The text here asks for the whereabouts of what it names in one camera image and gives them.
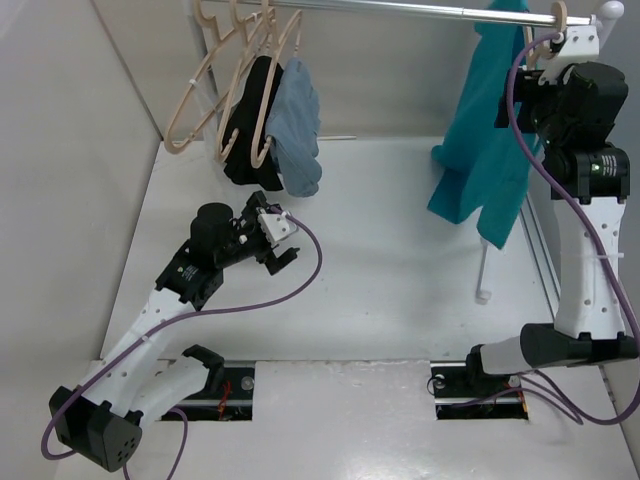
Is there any teal t shirt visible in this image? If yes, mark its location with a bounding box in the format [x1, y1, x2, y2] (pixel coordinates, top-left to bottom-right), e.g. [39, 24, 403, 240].
[428, 23, 530, 249]

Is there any grey blue garment on hanger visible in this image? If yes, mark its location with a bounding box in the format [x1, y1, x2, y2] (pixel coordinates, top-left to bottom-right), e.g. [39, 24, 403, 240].
[265, 57, 322, 198]

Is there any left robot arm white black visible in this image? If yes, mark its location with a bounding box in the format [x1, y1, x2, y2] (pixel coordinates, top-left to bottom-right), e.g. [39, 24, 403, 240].
[41, 191, 302, 472]

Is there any black garment on hanger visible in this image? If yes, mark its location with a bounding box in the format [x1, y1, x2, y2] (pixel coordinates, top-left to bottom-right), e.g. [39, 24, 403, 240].
[223, 56, 283, 191]

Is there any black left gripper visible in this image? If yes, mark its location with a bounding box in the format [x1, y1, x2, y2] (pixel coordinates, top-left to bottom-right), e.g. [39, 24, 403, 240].
[216, 193, 297, 272]

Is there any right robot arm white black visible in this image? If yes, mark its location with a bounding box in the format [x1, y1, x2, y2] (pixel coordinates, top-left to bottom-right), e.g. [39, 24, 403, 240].
[462, 62, 639, 394]

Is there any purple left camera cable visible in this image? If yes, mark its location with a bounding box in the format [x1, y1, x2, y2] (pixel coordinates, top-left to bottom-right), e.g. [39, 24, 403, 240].
[40, 209, 324, 480]

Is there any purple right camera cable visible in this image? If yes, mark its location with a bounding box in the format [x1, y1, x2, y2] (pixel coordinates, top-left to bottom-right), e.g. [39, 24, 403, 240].
[505, 32, 640, 426]

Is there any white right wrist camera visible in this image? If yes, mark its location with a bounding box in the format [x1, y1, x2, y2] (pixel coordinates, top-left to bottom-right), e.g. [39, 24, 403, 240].
[538, 25, 600, 86]

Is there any beige hanger on rail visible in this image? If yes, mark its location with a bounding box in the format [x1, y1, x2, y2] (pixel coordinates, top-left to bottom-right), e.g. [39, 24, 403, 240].
[250, 1, 303, 169]
[214, 0, 274, 162]
[164, 1, 236, 155]

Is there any purple camera cable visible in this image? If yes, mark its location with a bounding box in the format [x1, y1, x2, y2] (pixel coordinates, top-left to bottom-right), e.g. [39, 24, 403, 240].
[505, 32, 640, 426]
[40, 209, 324, 480]

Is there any beige hanger leftmost on rail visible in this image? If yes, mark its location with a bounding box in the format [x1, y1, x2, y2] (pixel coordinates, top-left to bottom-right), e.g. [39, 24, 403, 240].
[164, 1, 236, 155]

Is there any metal clothes rail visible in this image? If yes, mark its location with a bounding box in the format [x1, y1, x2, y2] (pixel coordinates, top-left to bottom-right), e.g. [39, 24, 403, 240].
[214, 0, 599, 29]

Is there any white rack upright post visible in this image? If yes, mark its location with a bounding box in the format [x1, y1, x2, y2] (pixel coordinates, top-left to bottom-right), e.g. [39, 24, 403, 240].
[474, 1, 626, 305]

